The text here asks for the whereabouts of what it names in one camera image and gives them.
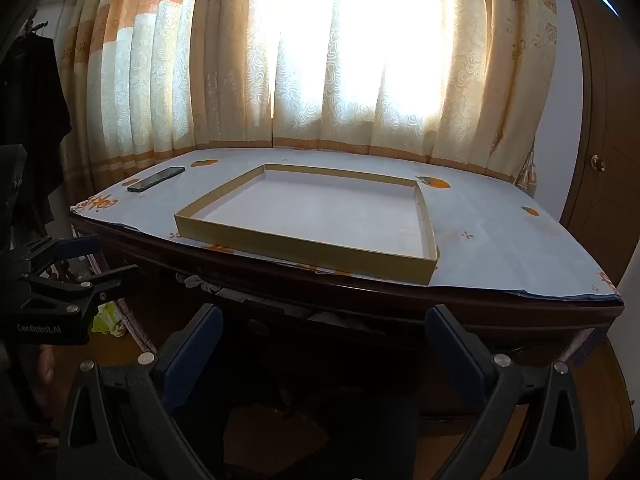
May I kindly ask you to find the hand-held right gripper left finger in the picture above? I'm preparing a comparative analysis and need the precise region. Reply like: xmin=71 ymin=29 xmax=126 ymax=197
xmin=57 ymin=302 xmax=226 ymax=480

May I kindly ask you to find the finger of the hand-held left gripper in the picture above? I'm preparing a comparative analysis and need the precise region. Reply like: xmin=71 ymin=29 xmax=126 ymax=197
xmin=19 ymin=264 xmax=141 ymax=312
xmin=19 ymin=234 xmax=101 ymax=275

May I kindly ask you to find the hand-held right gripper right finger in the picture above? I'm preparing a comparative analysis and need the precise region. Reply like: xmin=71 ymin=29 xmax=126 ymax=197
xmin=425 ymin=304 xmax=591 ymax=480

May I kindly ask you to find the shallow cardboard box tray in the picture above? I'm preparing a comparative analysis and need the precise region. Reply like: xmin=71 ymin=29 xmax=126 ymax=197
xmin=174 ymin=162 xmax=440 ymax=287

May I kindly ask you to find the yellow-green plastic bag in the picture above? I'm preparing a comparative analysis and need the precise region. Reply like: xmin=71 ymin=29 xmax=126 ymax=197
xmin=90 ymin=302 xmax=127 ymax=338

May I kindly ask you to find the dark wooden desk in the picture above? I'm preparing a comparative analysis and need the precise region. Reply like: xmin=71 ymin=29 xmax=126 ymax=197
xmin=70 ymin=210 xmax=626 ymax=366

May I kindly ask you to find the black smartphone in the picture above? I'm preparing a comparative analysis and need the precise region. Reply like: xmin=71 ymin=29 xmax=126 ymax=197
xmin=126 ymin=166 xmax=186 ymax=193

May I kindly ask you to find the white orange-print tablecloth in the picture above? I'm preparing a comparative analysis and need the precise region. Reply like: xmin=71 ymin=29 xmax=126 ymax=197
xmin=70 ymin=147 xmax=623 ymax=302

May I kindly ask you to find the black hanging shirt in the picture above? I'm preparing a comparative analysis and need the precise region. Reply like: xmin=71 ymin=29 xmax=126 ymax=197
xmin=0 ymin=35 xmax=74 ymax=233

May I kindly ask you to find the curtain tassel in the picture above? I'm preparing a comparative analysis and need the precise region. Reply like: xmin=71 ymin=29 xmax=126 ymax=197
xmin=517 ymin=140 xmax=540 ymax=196

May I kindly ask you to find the cream and orange curtain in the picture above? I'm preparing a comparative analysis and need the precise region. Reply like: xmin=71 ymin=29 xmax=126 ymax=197
xmin=60 ymin=0 xmax=558 ymax=186

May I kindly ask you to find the brown wooden wardrobe door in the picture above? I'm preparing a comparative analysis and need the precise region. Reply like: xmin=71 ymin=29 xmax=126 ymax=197
xmin=559 ymin=0 xmax=640 ymax=288

